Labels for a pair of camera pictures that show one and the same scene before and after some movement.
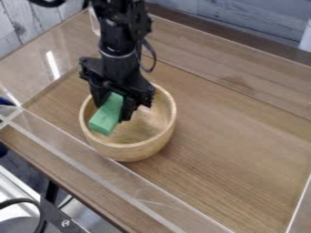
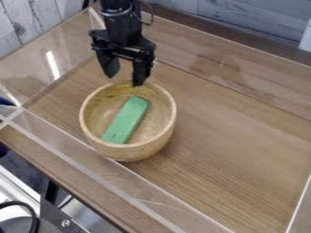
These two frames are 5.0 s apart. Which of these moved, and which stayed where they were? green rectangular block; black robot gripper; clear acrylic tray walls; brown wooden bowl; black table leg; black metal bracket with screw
Moved: green rectangular block; black robot gripper
Stayed: black table leg; brown wooden bowl; black metal bracket with screw; clear acrylic tray walls
